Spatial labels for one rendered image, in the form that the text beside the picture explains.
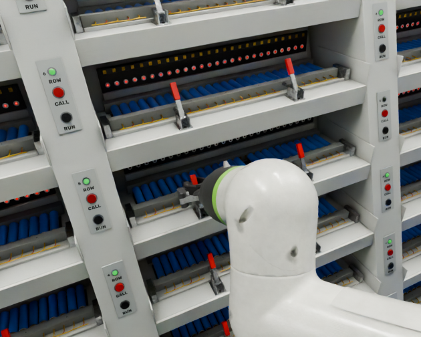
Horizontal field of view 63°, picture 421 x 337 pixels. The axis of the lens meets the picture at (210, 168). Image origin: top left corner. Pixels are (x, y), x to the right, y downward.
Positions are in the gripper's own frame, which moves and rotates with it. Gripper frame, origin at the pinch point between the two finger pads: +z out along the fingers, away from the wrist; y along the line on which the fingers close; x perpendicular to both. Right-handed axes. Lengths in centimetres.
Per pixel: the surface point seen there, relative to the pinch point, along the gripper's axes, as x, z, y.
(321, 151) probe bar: -1.4, 3.5, 35.2
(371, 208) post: -19.4, 1.3, 44.7
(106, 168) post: 8.7, -5.4, -16.6
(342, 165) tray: -6.0, 0.4, 38.2
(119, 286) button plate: -14.7, -1.0, -20.4
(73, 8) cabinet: 43.3, 7.7, -13.8
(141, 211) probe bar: -2.4, 3.9, -12.1
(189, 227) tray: -7.6, -1.9, -3.9
